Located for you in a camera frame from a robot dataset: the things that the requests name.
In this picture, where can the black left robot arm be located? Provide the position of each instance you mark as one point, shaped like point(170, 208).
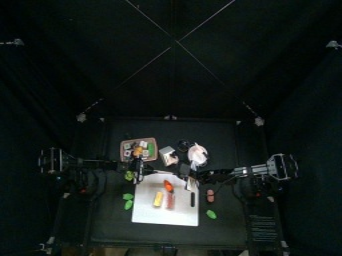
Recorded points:
point(93, 163)

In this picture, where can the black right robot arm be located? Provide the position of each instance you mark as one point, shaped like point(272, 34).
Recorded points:
point(254, 170)

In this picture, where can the orange toy carrot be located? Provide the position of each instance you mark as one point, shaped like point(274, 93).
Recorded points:
point(168, 186)

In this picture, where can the green toy lettuce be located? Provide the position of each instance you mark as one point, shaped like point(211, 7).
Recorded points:
point(128, 175)

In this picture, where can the small white cube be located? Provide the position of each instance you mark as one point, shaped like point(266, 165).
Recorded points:
point(142, 144)
point(144, 153)
point(127, 153)
point(127, 146)

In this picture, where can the yellow toy fruit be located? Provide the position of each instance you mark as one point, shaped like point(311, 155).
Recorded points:
point(137, 151)

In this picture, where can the white toy knife block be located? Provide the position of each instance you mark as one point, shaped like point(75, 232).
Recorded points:
point(167, 153)

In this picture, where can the small green toy item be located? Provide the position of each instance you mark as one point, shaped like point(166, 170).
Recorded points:
point(151, 149)

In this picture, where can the red oval toy food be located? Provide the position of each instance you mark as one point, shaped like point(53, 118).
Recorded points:
point(210, 196)

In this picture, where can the brown wooden tray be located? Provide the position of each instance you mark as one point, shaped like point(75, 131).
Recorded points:
point(123, 150)

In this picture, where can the yellow egg toy sushi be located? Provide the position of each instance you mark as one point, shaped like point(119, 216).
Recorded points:
point(158, 199)

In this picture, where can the green toy leaf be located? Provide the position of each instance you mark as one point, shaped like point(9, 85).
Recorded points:
point(128, 205)
point(211, 214)
point(127, 196)

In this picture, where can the red striped toy sushi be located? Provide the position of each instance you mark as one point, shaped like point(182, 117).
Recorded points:
point(170, 201)

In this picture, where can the white plastic cutting board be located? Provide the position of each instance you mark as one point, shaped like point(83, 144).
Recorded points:
point(178, 216)

